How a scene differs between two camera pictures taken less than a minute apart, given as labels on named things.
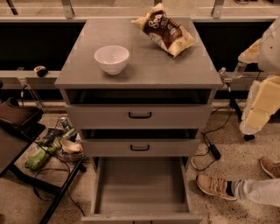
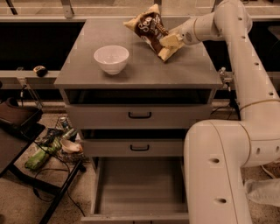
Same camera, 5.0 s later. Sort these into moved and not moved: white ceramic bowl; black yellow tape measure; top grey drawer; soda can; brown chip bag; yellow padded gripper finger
Moved: brown chip bag; yellow padded gripper finger
Not moved: soda can; top grey drawer; black yellow tape measure; white ceramic bowl
